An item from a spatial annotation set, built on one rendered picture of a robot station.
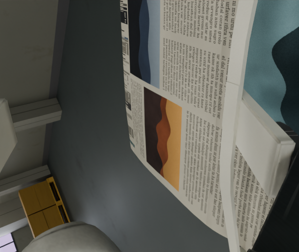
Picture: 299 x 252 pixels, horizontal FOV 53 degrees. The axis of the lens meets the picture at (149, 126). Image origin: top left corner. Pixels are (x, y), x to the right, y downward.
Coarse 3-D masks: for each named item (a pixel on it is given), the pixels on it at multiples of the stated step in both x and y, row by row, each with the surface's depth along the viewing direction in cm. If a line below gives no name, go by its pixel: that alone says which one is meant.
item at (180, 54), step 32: (128, 0) 30; (160, 0) 25; (192, 0) 21; (224, 0) 19; (128, 32) 31; (160, 32) 26; (192, 32) 22; (128, 64) 33; (160, 64) 27; (192, 64) 23; (128, 96) 35; (160, 96) 29; (192, 96) 24; (128, 128) 38; (160, 128) 30; (192, 128) 25; (160, 160) 32; (192, 160) 27; (192, 192) 28
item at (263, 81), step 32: (288, 0) 16; (224, 32) 20; (256, 32) 18; (288, 32) 16; (224, 64) 20; (256, 64) 18; (288, 64) 17; (256, 96) 19; (288, 96) 17; (256, 192) 21; (224, 224) 25; (256, 224) 22
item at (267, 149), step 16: (240, 112) 17; (256, 112) 15; (240, 128) 17; (256, 128) 15; (272, 128) 14; (240, 144) 17; (256, 144) 15; (272, 144) 13; (288, 144) 13; (256, 160) 15; (272, 160) 13; (288, 160) 13; (256, 176) 15; (272, 176) 13; (272, 192) 14
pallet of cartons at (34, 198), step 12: (48, 180) 677; (24, 192) 650; (36, 192) 658; (48, 192) 667; (24, 204) 640; (36, 204) 648; (48, 204) 657; (60, 204) 666; (36, 216) 640; (48, 216) 650; (60, 216) 657; (36, 228) 630; (48, 228) 638
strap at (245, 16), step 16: (240, 0) 15; (256, 0) 15; (240, 16) 15; (240, 32) 15; (240, 48) 16; (240, 64) 16; (240, 80) 16; (224, 96) 17; (240, 96) 17; (224, 112) 18; (224, 128) 18; (224, 144) 18; (224, 160) 19; (224, 176) 20; (224, 192) 20; (224, 208) 22
